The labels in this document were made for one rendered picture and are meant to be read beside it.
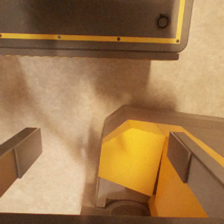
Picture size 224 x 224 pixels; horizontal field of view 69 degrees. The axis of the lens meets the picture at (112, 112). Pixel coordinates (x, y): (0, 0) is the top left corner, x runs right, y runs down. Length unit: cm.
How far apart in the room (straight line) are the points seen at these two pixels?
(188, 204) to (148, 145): 19
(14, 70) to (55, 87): 21
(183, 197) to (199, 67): 65
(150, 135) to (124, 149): 9
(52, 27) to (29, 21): 6
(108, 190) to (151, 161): 24
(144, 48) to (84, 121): 51
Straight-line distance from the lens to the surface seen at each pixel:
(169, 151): 16
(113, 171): 56
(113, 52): 48
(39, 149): 17
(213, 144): 52
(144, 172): 53
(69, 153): 94
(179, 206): 40
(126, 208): 69
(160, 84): 83
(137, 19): 50
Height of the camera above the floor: 80
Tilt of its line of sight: 75 degrees down
